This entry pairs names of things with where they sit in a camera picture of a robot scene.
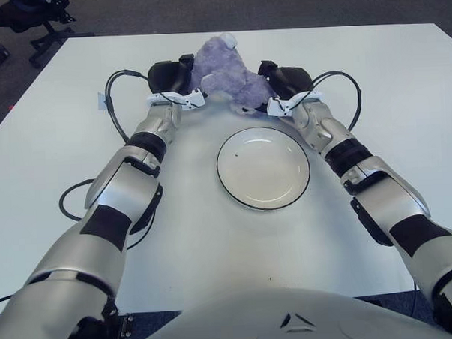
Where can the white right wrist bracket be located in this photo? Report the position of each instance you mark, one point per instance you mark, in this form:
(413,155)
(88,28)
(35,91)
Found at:
(279,106)

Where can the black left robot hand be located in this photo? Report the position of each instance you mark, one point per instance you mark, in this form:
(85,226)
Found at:
(167,78)

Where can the black office chair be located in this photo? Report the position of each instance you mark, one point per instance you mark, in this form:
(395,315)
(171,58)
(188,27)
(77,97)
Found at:
(15,17)

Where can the black table bracket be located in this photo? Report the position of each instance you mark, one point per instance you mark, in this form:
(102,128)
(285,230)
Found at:
(120,331)

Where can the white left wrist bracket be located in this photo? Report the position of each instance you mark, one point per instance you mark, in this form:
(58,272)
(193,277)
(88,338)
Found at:
(191,99)

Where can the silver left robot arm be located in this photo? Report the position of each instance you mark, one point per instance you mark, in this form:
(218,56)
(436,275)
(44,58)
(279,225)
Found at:
(118,189)

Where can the white plate black rim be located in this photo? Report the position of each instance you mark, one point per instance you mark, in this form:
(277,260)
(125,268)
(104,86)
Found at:
(263,171)

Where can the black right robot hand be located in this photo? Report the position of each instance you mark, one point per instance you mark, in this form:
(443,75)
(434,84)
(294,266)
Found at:
(291,82)

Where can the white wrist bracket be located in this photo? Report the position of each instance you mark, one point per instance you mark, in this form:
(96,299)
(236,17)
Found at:
(191,99)
(279,106)

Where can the purple plush bunny doll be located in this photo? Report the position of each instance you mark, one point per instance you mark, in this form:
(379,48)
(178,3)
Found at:
(225,75)

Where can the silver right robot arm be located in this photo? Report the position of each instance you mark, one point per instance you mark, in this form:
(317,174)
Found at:
(388,192)

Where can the grey robot torso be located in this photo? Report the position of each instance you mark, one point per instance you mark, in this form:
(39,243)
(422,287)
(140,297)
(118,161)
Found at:
(285,321)

